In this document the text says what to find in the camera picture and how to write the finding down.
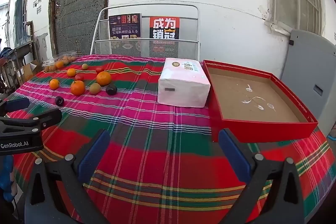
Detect studded metal door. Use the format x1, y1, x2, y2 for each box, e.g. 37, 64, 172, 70
49, 0, 115, 57

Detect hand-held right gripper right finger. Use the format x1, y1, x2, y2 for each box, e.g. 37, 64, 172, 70
218, 128, 306, 224

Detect white metal mesh rack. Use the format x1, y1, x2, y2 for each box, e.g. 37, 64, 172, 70
90, 4, 201, 59

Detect large orange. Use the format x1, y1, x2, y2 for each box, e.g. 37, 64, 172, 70
96, 71, 112, 86

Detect person's left hand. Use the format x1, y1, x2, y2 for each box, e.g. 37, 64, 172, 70
0, 155, 14, 201

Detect red cardboard box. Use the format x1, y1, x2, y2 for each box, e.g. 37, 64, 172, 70
203, 59, 319, 143

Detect red and black book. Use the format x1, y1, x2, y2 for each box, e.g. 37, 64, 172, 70
149, 17, 181, 57

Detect white pink tissue pack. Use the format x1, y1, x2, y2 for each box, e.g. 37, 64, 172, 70
157, 57, 211, 108

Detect cluttered metal shelf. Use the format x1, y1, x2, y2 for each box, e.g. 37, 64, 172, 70
0, 21, 36, 94

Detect grey plastic cabinet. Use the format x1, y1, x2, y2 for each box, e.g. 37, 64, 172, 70
280, 29, 336, 138

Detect blue framed window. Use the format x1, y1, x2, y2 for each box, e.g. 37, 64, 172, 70
13, 0, 31, 49

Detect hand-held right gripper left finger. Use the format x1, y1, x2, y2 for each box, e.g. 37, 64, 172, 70
22, 129, 112, 224

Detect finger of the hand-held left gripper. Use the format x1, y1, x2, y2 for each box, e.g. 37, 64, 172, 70
0, 108, 63, 133
0, 97, 30, 118

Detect cardboard boxes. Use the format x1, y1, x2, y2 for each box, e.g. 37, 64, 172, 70
15, 59, 44, 86

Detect dark purple cookbook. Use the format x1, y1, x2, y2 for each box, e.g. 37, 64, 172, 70
109, 13, 142, 56

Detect orange with stem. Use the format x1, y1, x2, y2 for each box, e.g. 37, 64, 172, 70
70, 80, 86, 96

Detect red plaid tablecloth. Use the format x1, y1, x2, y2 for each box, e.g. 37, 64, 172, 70
5, 54, 336, 224

